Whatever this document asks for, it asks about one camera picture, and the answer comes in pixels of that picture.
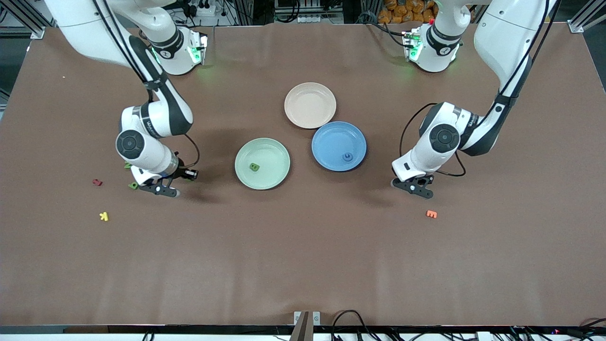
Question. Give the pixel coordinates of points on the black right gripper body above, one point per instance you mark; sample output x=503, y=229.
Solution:
x=180, y=172

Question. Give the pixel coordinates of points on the blue foam letter G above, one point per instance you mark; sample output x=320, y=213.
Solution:
x=348, y=157

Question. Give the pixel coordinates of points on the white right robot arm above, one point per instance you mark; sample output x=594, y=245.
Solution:
x=151, y=156

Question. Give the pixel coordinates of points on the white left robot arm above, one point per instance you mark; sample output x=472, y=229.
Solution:
x=421, y=161

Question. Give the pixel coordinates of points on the orange foam letter E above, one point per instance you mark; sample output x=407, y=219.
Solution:
x=431, y=214

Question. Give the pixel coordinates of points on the green plate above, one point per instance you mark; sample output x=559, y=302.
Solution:
x=270, y=151

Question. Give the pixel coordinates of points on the yellow foam letter K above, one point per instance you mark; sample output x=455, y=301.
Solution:
x=104, y=216

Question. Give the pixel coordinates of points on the blue plate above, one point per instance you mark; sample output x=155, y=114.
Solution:
x=331, y=142

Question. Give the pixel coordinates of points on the brown table cover sheet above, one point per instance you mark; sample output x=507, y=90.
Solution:
x=303, y=246

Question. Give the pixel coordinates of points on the beige plate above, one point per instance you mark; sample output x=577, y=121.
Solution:
x=310, y=105

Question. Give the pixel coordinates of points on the white power strip with plugs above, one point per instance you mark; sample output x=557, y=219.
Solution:
x=208, y=10

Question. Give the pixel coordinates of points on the orange fruit net bag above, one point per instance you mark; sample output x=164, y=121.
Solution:
x=402, y=12

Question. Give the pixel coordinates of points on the small white power strip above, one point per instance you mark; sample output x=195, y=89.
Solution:
x=307, y=19

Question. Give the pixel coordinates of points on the silver mounting bracket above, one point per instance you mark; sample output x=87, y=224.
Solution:
x=316, y=318

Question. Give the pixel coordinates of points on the brown mounting post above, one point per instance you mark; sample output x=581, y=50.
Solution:
x=303, y=329

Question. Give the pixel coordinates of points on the aluminium frame post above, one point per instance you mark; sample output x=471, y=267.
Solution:
x=34, y=34
x=576, y=27

